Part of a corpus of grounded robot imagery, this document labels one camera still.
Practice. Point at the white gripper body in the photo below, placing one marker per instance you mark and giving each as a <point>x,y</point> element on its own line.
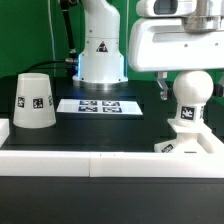
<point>164,45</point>

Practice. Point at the white border frame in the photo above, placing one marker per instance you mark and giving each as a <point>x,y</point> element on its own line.
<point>113,164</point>

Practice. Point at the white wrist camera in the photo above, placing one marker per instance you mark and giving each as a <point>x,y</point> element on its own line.
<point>165,8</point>

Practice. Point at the white lamp bulb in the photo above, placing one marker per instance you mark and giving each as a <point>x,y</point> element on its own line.
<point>192,90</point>

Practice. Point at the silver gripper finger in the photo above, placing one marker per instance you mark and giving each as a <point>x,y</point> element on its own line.
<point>160,77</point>
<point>219,87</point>

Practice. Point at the white lamp base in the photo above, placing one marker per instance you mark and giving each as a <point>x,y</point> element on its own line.
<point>187,138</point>

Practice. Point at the white marker sheet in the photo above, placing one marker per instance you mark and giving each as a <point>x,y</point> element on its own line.
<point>99,107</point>

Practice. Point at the white lamp shade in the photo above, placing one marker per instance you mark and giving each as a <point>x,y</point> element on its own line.
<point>34,107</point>

